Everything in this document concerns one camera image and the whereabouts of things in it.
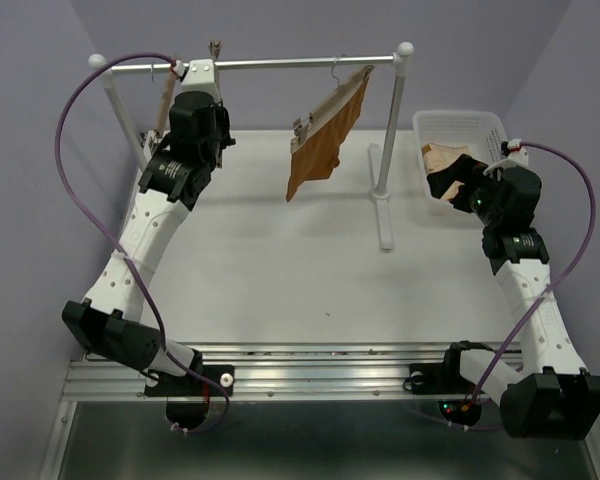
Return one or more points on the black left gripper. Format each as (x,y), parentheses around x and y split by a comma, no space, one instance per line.
(220,116)

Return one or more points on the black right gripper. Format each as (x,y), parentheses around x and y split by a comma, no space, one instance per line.
(464,170)

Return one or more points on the cream beige underwear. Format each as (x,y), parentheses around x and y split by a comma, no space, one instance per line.
(437,157)

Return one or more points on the beige clip hanger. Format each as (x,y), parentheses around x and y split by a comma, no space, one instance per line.
(214,48)

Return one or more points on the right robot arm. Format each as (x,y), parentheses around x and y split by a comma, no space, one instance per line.
(536,378)

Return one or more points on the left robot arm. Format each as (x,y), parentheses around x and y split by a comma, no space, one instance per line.
(106,322)

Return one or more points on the empty wooden clip hanger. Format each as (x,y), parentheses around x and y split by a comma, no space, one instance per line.
(156,134)

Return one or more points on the hanger holding brown underwear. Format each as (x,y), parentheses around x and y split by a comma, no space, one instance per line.
(348,93)

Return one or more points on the brown underwear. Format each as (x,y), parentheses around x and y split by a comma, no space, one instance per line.
(317,156)

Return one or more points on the white plastic basket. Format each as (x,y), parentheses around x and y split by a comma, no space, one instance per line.
(481,132)

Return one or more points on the silver and white clothes rack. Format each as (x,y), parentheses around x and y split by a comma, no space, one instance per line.
(380,157)

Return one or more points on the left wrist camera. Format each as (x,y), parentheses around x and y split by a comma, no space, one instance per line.
(200,75)

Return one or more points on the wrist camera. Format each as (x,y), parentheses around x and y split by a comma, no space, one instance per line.
(514,155)
(200,75)

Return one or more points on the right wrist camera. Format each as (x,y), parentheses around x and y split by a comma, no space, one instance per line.
(514,155)

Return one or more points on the aluminium mounting rail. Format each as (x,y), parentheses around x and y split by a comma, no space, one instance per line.
(274,372)

